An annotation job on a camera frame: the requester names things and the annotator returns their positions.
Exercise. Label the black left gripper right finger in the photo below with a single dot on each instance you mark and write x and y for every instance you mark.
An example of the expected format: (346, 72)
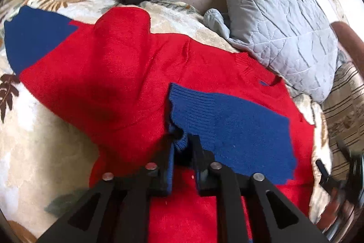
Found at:
(249, 208)

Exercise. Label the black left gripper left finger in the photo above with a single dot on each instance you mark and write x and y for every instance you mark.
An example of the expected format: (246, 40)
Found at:
(115, 210)

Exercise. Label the red and blue knit sweater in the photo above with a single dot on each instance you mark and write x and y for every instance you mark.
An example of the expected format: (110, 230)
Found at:
(135, 94)

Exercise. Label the striped brown bed sheet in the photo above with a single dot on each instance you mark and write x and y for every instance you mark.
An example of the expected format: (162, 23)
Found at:
(343, 111)

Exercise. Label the beige leaf-pattern fleece blanket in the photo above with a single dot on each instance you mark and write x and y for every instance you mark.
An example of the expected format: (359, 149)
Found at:
(46, 162)

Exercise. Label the grey quilted pillow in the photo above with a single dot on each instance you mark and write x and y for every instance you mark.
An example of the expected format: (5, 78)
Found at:
(293, 38)

